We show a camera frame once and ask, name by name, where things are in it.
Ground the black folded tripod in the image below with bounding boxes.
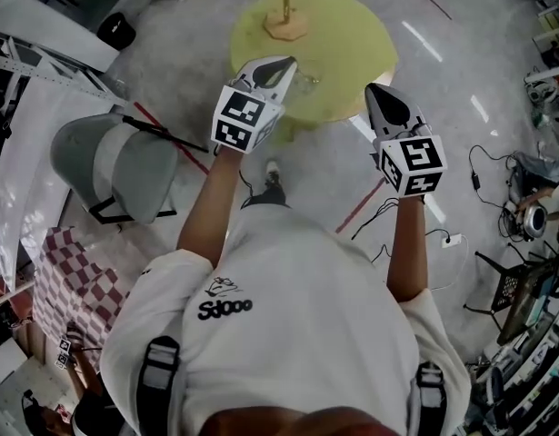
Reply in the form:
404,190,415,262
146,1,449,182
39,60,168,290
121,114,211,154

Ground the white wire rack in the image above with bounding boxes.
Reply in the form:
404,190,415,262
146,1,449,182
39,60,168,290
531,0,559,79

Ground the yellow pole on wooden base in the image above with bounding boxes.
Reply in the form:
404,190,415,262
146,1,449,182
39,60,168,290
262,0,310,43

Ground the person's right forearm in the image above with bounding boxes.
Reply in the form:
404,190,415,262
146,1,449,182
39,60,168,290
384,196,431,302

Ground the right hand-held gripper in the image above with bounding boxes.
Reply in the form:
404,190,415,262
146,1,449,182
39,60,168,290
364,83,449,198

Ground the black backpack strap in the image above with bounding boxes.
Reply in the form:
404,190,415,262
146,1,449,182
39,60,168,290
414,360,447,436
135,335,182,436

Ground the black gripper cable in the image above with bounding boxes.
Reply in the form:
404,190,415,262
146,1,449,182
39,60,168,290
350,196,401,263
236,169,258,210

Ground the person's white t-shirt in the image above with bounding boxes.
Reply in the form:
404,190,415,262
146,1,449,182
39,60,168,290
99,203,472,436

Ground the black round bin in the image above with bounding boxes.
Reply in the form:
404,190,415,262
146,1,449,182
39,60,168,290
96,12,138,52

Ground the round silver device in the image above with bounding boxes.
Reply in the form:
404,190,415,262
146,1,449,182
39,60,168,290
517,203,549,241

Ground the black power adapter with cable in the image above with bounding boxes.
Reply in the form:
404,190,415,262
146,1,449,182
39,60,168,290
467,144,519,209

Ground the white plastic sheet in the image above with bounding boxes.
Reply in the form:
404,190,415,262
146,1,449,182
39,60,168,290
0,74,119,292

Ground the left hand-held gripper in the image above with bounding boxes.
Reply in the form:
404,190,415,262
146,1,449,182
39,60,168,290
210,55,299,155

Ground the person's left forearm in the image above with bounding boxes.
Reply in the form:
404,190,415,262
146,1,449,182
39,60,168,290
175,148,245,273

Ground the white flat board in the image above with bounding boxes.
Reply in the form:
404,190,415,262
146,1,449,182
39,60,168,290
0,0,122,73

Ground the grey padded chair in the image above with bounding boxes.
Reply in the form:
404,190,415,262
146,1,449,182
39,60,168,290
50,112,180,226

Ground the red white checkered cloth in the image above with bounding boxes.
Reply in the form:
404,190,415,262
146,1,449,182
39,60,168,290
32,225,131,372

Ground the clear glass cup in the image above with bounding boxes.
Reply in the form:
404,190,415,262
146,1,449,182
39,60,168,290
292,64,324,95

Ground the round green table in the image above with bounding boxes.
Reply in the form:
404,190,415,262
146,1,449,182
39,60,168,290
228,0,400,144

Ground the cluttered storage shelf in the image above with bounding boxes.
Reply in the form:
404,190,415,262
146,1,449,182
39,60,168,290
467,261,559,436

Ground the black plastic stool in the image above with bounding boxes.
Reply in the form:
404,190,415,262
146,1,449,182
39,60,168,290
462,250,533,332

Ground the grey perforated metal rack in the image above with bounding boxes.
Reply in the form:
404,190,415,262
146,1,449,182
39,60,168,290
0,28,128,107

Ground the person's white shoe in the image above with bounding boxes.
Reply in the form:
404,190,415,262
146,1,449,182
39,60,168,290
264,157,283,188

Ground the white power cable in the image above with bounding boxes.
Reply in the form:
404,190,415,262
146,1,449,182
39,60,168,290
429,233,472,292

